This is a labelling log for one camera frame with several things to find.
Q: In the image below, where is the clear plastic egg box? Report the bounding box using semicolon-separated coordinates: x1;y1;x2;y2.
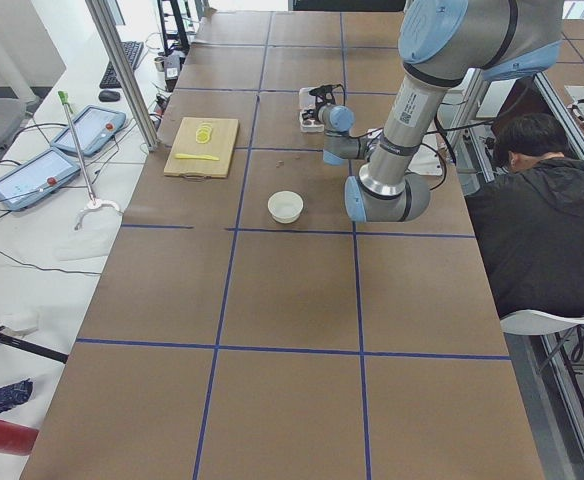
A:
298;87;324;134

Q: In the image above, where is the wooden cutting board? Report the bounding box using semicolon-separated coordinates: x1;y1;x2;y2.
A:
163;117;239;179

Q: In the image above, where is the white bowl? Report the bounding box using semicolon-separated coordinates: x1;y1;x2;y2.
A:
267;190;304;224

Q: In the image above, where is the yellow plastic knife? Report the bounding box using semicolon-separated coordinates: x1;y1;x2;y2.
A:
174;153;220;161

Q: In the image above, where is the metal cup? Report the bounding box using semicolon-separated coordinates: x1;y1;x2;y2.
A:
154;56;165;73

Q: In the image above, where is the black keyboard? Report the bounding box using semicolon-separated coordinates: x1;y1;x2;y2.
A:
98;40;145;90

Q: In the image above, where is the black computer mouse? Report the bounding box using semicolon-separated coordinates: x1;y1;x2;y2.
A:
98;89;121;103

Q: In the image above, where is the upper blue teach pendant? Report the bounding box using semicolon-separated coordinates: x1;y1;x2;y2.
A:
50;105;126;157

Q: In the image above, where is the blue teach pendant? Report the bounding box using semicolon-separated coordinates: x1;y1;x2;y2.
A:
50;105;126;157
0;148;80;212

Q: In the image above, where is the person in black hoodie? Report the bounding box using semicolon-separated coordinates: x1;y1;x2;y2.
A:
466;113;584;317

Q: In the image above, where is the metal reacher grabber tool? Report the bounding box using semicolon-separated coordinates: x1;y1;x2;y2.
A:
58;90;123;231

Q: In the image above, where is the white plastic bag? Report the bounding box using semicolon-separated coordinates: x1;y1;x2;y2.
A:
53;209;122;261

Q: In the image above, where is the lower blue teach pendant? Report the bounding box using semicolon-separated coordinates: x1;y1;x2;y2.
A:
0;148;80;212

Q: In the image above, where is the white chair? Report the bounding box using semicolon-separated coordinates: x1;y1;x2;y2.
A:
499;307;584;376

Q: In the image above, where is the black tripod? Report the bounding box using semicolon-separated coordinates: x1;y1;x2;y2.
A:
0;326;68;364

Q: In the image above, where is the folded blue umbrella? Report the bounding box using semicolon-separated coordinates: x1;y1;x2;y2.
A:
0;379;33;413

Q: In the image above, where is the red bottle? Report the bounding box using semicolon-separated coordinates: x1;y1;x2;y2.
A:
0;420;39;456

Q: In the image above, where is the aluminium frame post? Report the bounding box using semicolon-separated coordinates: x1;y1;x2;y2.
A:
85;0;159;152

